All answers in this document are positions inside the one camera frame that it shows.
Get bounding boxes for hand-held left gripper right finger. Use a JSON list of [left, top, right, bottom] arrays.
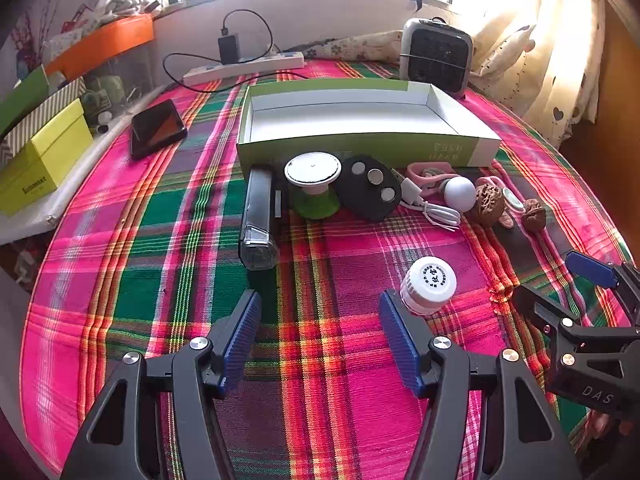
[[378, 289, 583, 480]]

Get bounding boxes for floral cloth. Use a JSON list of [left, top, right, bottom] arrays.
[[295, 30, 403, 65]]

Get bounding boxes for small brown walnut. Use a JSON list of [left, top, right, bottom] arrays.
[[522, 199, 547, 232]]

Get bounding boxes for small white bottle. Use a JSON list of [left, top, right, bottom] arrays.
[[400, 256, 457, 316]]

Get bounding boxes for pink clip with green pad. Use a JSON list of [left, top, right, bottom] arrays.
[[475, 176, 526, 231]]

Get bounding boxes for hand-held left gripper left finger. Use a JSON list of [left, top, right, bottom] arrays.
[[60, 289, 263, 480]]

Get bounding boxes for large brown walnut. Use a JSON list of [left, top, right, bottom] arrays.
[[473, 184, 505, 228]]

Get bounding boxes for grey portable heater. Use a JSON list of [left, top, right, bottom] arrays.
[[399, 17, 474, 96]]

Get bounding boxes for black holder with metal discs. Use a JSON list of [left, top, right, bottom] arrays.
[[336, 154, 402, 222]]

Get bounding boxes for green and white cardboard box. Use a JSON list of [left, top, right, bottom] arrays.
[[236, 78, 502, 172]]

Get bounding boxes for red berry branches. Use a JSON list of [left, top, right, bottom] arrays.
[[12, 0, 71, 78]]

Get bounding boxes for black device with clear end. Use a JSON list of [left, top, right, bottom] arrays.
[[238, 164, 281, 271]]

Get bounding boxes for white round night light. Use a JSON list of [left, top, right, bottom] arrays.
[[444, 178, 476, 211]]

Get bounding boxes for cream heart-print curtain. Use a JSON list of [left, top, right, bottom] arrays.
[[470, 0, 608, 146]]

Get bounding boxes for wooden wardrobe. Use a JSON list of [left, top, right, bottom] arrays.
[[597, 0, 640, 161]]

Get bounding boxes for black smartphone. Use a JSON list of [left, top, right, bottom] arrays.
[[130, 99, 188, 161]]

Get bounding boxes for clear plastic container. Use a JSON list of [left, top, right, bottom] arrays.
[[65, 50, 157, 131]]

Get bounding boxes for black charger cable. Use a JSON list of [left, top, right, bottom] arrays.
[[162, 9, 276, 93]]

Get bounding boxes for yellow-green box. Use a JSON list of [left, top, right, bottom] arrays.
[[0, 98, 94, 217]]

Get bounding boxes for person's right hand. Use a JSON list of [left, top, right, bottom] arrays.
[[582, 407, 640, 456]]

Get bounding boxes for black charger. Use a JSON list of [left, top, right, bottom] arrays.
[[218, 35, 242, 65]]

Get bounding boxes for white power strip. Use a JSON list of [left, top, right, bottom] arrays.
[[182, 51, 305, 86]]

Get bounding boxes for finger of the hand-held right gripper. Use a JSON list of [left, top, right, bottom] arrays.
[[511, 284, 640, 367], [566, 251, 640, 311]]

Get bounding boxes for white USB cable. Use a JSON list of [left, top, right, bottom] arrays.
[[400, 177, 462, 232]]

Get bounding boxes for green spool with white top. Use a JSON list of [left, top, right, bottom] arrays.
[[284, 151, 343, 220]]

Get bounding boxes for orange plastic bin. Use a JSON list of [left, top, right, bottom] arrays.
[[44, 13, 155, 81]]

